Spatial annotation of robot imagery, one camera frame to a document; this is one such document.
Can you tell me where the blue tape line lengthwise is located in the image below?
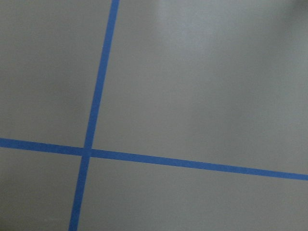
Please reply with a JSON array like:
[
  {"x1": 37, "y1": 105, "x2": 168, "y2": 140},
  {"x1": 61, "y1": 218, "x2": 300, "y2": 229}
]
[{"x1": 68, "y1": 0, "x2": 120, "y2": 231}]

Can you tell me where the blue tape line crosswise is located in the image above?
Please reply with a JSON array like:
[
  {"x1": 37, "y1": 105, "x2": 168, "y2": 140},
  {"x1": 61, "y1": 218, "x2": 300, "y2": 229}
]
[{"x1": 0, "y1": 138, "x2": 308, "y2": 181}]

